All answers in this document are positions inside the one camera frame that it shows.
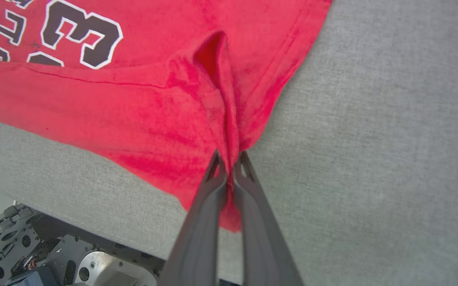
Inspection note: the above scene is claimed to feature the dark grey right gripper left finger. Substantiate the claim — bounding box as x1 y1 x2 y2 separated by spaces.
159 149 228 286

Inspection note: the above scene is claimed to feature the black omni wheel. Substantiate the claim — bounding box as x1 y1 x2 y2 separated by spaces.
0 203 41 264

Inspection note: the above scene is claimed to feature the robot wheeled base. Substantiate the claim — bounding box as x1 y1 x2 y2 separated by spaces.
0 203 241 286

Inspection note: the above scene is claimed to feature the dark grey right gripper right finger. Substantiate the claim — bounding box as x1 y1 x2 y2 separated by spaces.
233 151 304 286

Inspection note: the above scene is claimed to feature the red jersey with white stripes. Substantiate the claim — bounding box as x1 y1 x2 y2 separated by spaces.
0 0 333 233

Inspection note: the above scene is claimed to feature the grey fabric sofa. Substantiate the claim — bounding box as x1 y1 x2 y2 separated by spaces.
0 0 458 286

